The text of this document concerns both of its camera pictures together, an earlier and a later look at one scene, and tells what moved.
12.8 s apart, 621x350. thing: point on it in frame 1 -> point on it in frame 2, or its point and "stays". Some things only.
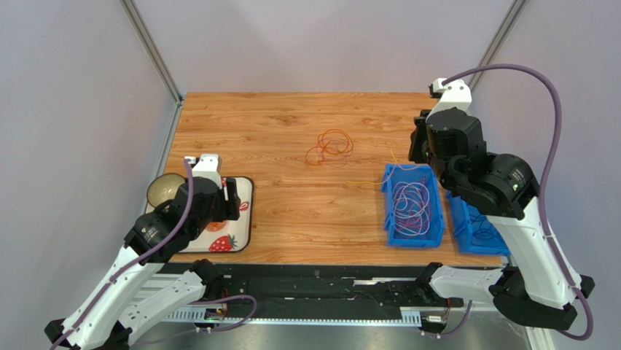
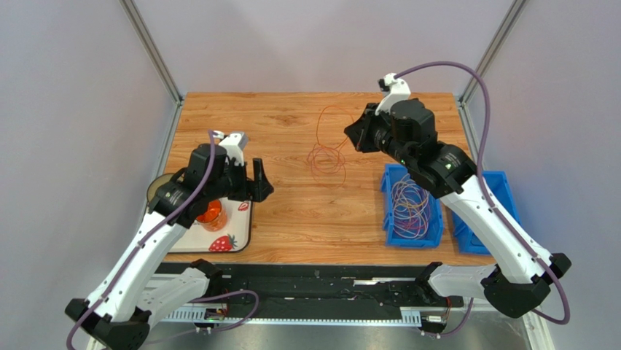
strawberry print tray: x=227 y=236 stays
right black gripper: x=417 y=140 -> x=367 y=131
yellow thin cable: x=374 y=184 -> x=411 y=204
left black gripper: x=231 y=208 -> x=257 y=189
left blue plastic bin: x=412 y=216 stays
